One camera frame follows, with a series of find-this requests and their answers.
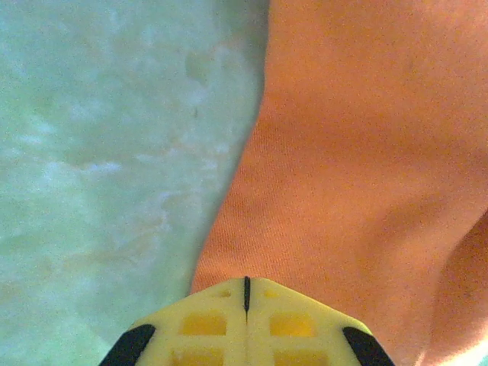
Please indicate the orange trousers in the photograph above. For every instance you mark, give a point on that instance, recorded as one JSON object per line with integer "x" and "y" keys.
{"x": 343, "y": 152}

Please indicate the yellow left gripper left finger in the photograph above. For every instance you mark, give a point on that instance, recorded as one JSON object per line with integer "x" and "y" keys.
{"x": 213, "y": 324}

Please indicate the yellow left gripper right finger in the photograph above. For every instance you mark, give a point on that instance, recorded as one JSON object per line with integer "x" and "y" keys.
{"x": 289, "y": 324}

